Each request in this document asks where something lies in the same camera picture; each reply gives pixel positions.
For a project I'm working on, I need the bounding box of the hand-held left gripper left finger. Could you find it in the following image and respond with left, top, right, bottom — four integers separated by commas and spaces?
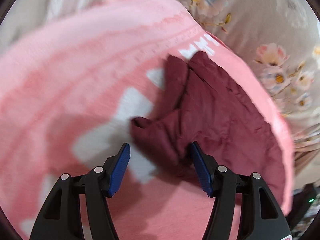
29, 142, 131, 240

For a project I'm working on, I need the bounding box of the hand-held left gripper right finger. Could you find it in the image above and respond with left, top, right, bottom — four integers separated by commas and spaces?
187, 141, 292, 240

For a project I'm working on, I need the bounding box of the maroon puffer jacket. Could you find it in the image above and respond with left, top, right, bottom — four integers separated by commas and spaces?
131, 51, 287, 207

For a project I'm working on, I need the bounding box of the pink printed blanket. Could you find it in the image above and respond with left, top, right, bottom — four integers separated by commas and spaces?
0, 0, 295, 240

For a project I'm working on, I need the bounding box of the dark device with green light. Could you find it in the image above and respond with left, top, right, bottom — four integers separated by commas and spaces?
287, 183, 320, 232

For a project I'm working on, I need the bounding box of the grey floral sheet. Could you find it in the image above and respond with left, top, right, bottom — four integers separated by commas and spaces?
147, 0, 320, 173

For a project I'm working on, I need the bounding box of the white satin cloth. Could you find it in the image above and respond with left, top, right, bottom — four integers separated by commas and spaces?
0, 0, 150, 47

